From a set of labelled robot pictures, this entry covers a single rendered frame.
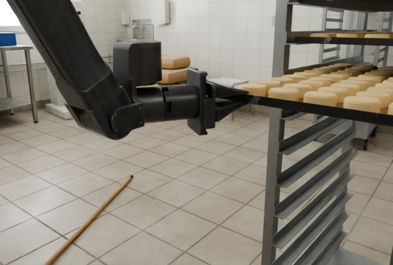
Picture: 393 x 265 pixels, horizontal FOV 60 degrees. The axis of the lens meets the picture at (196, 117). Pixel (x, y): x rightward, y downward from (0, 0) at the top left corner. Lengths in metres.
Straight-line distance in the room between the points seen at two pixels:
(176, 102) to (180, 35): 4.65
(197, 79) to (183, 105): 0.05
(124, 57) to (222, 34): 4.24
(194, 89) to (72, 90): 0.19
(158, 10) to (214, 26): 0.97
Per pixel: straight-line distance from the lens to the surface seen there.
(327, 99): 0.55
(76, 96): 0.45
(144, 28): 5.66
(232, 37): 4.63
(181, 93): 0.53
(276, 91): 0.57
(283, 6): 0.85
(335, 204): 1.47
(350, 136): 1.40
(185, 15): 5.10
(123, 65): 0.50
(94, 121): 0.46
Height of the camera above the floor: 1.07
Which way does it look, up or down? 15 degrees down
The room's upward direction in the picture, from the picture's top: straight up
